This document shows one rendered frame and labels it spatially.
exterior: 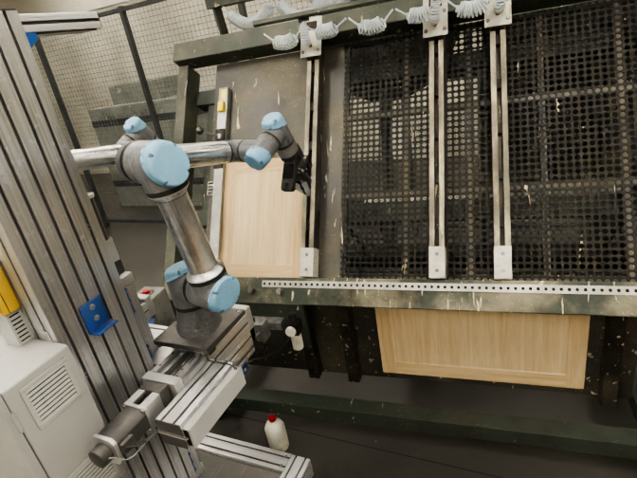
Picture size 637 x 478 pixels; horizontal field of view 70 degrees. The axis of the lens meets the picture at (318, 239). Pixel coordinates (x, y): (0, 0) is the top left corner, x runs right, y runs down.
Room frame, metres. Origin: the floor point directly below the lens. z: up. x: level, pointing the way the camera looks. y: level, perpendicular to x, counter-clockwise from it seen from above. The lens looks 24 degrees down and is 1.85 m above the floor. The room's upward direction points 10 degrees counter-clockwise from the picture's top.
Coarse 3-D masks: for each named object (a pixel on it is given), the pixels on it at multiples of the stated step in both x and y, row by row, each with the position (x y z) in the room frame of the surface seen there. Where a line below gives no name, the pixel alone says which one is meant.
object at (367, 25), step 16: (368, 0) 2.05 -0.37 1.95; (384, 0) 2.03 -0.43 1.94; (448, 0) 1.96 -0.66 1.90; (464, 0) 1.94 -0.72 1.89; (480, 0) 1.90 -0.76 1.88; (288, 16) 2.18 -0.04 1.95; (304, 16) 2.16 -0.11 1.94; (416, 16) 1.98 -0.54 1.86; (464, 16) 1.92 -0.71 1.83; (320, 32) 2.13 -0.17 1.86; (336, 32) 2.12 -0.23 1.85; (368, 32) 2.06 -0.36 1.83; (288, 48) 2.21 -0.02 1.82
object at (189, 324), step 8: (176, 312) 1.30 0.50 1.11; (184, 312) 1.27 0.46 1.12; (192, 312) 1.27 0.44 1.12; (200, 312) 1.28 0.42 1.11; (208, 312) 1.29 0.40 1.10; (216, 312) 1.32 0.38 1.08; (176, 320) 1.30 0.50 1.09; (184, 320) 1.27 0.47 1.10; (192, 320) 1.26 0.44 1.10; (200, 320) 1.27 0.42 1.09; (208, 320) 1.28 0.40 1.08; (216, 320) 1.30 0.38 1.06; (176, 328) 1.29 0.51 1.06; (184, 328) 1.26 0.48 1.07; (192, 328) 1.26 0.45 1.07; (200, 328) 1.27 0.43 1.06; (208, 328) 1.27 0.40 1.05; (184, 336) 1.26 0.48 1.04; (192, 336) 1.25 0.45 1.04; (200, 336) 1.25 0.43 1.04
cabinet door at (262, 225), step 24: (240, 168) 2.20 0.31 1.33; (264, 168) 2.15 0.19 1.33; (240, 192) 2.14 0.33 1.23; (264, 192) 2.09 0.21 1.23; (288, 192) 2.04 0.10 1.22; (240, 216) 2.08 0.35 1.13; (264, 216) 2.03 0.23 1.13; (288, 216) 1.98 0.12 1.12; (240, 240) 2.02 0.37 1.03; (264, 240) 1.97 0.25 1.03; (288, 240) 1.92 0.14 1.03; (240, 264) 1.96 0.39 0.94; (264, 264) 1.91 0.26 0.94; (288, 264) 1.86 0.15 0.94
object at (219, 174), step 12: (228, 96) 2.42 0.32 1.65; (228, 108) 2.39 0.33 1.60; (228, 120) 2.37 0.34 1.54; (228, 132) 2.34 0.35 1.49; (216, 180) 2.20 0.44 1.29; (216, 192) 2.17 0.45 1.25; (216, 204) 2.14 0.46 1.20; (216, 216) 2.10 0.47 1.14; (216, 228) 2.07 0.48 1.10; (216, 240) 2.04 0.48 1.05; (216, 252) 2.01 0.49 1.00
